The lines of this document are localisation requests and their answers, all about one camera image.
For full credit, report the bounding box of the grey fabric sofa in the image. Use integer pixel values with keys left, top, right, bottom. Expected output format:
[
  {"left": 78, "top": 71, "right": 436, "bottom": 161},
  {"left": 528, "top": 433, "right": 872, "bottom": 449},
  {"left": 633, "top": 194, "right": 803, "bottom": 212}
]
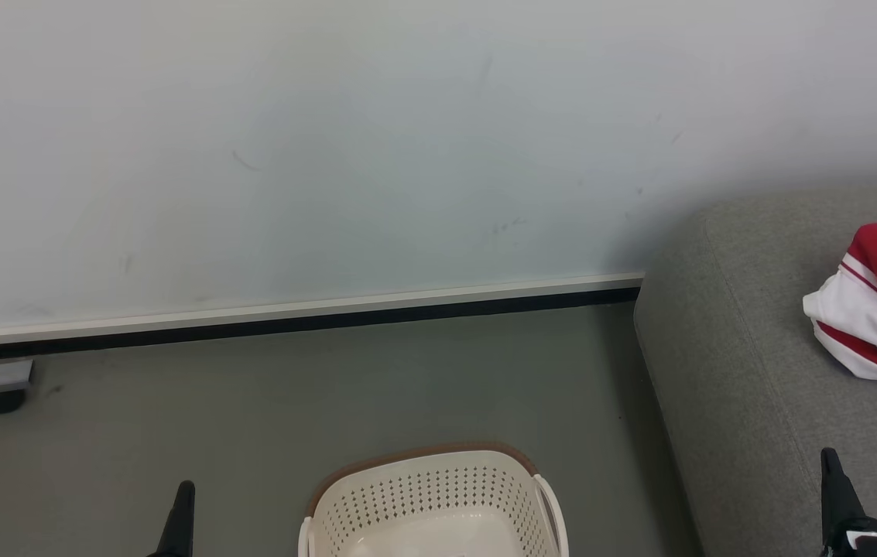
[{"left": 633, "top": 183, "right": 877, "bottom": 557}]

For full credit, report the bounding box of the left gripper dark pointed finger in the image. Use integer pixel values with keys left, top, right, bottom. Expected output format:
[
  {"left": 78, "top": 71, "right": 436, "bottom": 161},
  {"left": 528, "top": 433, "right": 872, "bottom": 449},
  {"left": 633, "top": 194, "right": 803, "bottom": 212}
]
[{"left": 149, "top": 480, "right": 197, "bottom": 557}]

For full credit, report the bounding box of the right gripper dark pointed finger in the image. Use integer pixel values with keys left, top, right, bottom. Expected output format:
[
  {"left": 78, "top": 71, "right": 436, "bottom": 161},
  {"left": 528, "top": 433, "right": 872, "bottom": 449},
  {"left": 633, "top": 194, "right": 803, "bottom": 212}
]
[{"left": 820, "top": 447, "right": 872, "bottom": 557}]

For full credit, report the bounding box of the cream perforated laundry basket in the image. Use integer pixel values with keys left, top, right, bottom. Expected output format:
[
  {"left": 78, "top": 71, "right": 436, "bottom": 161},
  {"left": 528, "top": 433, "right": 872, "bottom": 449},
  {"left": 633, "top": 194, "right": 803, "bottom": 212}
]
[{"left": 297, "top": 443, "right": 570, "bottom": 557}]

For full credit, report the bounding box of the white black baseboard strip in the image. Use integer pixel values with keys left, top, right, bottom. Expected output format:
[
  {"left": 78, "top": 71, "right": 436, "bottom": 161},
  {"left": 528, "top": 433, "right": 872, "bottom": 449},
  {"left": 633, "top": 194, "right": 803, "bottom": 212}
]
[{"left": 0, "top": 272, "right": 645, "bottom": 364}]

